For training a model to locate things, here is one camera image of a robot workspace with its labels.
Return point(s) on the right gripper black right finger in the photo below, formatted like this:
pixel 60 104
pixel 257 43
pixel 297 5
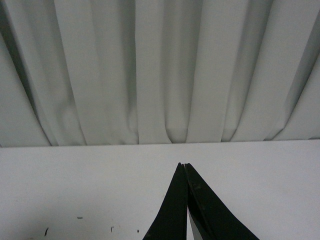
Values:
pixel 212 218

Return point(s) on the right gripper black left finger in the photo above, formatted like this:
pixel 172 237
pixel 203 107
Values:
pixel 170 222

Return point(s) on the grey pleated curtain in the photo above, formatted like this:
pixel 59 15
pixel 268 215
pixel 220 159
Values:
pixel 128 72

